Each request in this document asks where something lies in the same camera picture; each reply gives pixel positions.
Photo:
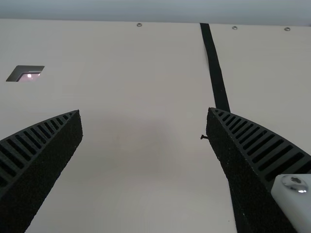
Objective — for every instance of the black strip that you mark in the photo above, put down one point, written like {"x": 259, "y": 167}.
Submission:
{"x": 213, "y": 63}

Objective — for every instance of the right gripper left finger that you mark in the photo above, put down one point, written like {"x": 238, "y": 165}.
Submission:
{"x": 36, "y": 165}

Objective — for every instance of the small square scanner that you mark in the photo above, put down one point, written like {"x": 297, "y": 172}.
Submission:
{"x": 26, "y": 74}

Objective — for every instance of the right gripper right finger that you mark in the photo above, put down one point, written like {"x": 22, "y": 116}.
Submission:
{"x": 243, "y": 170}

